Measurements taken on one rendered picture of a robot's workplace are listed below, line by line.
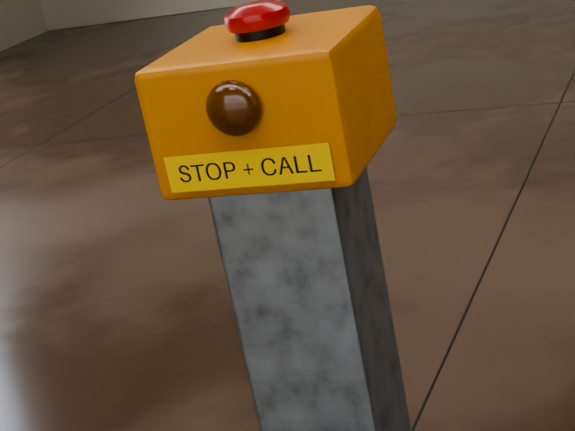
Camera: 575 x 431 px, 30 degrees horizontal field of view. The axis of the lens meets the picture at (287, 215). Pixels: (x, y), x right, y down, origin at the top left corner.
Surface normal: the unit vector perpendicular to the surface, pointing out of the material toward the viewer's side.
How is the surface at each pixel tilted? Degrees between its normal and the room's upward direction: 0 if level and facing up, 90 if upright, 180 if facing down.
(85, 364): 0
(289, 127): 90
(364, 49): 90
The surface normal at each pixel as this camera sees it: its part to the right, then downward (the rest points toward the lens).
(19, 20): 0.92, -0.04
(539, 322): -0.18, -0.92
